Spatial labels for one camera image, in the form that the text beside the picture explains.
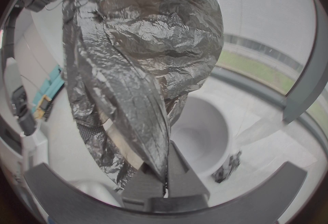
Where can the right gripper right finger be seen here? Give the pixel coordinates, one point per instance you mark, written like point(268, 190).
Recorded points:
point(184, 182)

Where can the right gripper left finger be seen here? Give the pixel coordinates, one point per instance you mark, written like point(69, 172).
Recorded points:
point(138, 189)

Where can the black plastic bag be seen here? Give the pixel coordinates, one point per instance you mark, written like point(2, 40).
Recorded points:
point(143, 38)

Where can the window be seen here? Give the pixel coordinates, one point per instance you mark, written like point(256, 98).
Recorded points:
point(256, 26)

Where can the crumpled black plastic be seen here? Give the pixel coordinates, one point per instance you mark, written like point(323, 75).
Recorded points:
point(228, 166)

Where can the white trash bin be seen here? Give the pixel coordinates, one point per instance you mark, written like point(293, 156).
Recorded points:
point(205, 125)

